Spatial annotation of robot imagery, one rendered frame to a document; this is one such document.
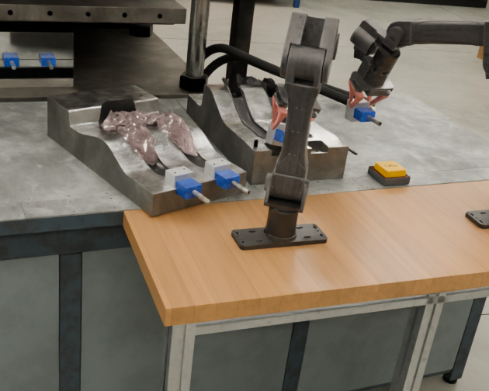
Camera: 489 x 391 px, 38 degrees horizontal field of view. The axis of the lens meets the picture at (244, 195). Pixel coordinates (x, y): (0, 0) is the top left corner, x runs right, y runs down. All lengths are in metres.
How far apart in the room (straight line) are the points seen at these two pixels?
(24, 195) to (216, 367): 0.73
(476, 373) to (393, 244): 1.14
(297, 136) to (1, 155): 0.76
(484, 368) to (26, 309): 1.63
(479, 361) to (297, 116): 1.54
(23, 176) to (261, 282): 0.64
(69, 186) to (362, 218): 0.68
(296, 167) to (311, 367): 0.87
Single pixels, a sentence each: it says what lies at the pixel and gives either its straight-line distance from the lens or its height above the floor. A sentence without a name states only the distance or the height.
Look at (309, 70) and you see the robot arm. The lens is 1.35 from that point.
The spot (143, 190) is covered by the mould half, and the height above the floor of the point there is 0.85.
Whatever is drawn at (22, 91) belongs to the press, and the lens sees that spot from 2.31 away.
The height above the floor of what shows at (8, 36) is 0.95.
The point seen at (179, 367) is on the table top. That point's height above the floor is 0.64.
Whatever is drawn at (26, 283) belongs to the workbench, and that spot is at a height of 0.60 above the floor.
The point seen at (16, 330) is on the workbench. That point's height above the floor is 0.48.
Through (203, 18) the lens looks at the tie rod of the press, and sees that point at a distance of 2.35.
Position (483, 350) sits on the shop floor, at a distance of 2.78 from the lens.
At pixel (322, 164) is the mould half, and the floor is 0.84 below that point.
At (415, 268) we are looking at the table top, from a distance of 1.52.
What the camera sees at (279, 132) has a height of 0.94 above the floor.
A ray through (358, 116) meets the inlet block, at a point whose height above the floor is 0.93.
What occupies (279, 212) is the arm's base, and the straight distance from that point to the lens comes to 1.46.
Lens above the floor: 1.54
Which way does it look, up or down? 26 degrees down
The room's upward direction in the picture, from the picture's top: 7 degrees clockwise
